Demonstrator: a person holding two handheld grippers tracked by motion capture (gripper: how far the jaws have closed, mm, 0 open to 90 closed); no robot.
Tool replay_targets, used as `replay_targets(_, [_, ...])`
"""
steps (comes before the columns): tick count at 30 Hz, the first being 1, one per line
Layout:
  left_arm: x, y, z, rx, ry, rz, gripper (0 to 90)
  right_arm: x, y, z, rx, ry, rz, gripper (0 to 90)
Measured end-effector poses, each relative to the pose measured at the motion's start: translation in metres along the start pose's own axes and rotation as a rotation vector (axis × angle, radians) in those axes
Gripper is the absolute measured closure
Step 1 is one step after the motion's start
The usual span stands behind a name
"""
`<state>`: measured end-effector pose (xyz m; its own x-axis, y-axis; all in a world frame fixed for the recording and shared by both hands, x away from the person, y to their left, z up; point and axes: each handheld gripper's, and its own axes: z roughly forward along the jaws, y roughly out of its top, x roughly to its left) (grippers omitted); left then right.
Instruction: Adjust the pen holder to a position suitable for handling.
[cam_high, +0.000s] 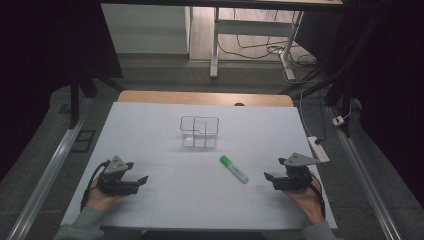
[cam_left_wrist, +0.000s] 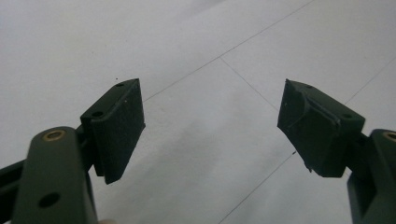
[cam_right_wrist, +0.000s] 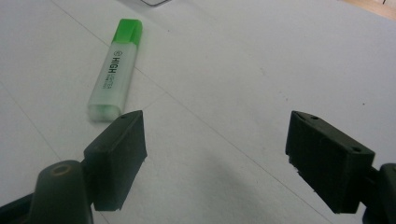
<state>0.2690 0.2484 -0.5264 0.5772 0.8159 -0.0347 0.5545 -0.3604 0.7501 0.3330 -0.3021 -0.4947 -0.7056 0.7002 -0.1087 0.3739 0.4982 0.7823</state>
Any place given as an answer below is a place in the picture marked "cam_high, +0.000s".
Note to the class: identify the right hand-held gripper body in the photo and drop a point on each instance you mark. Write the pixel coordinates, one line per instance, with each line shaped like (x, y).
(295, 176)

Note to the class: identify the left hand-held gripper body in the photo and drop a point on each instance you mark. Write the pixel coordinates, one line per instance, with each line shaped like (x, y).
(115, 182)

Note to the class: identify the green highlighter pen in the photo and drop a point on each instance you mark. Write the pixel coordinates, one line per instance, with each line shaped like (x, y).
(234, 169)

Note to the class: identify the clear plastic organizer box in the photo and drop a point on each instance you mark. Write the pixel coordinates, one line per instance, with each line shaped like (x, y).
(199, 131)

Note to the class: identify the person's left hand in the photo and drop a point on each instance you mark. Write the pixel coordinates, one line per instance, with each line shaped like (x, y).
(100, 198)

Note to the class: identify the person's right hand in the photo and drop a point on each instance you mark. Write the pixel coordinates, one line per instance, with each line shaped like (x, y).
(308, 203)

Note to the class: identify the white power strip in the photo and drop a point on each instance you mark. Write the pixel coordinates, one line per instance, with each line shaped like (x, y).
(318, 149)

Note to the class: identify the white table cover sheet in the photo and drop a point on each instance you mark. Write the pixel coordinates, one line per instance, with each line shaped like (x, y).
(186, 193)

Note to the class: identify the small white adapter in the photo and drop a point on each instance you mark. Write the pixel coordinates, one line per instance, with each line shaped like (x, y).
(338, 120)

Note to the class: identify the black metal stand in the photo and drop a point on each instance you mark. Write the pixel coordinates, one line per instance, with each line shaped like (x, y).
(75, 100)
(340, 83)

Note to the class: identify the white cabinet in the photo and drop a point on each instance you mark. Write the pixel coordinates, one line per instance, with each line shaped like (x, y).
(146, 28)

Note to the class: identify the aluminium rail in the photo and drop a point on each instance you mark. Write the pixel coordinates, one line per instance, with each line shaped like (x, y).
(46, 176)
(363, 180)

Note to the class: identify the white desk frame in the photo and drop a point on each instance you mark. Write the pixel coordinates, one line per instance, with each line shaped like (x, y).
(253, 27)

